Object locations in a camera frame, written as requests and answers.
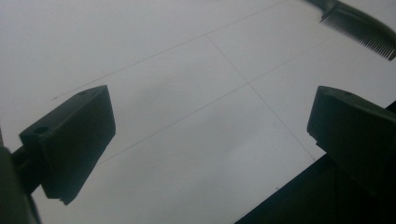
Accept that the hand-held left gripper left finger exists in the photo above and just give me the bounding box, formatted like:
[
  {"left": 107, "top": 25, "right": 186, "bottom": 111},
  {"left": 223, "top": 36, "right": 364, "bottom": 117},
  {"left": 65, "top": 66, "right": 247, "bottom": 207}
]
[{"left": 10, "top": 85, "right": 117, "bottom": 206}]

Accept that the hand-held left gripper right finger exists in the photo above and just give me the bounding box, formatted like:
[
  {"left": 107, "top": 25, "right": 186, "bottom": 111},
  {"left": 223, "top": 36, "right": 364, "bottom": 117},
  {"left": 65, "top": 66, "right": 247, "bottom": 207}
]
[{"left": 306, "top": 85, "right": 396, "bottom": 200}]

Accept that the dark comb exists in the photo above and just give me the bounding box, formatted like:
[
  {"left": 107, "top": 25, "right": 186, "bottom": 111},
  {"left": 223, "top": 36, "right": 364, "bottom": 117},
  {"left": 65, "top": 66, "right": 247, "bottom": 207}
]
[{"left": 303, "top": 0, "right": 396, "bottom": 62}]

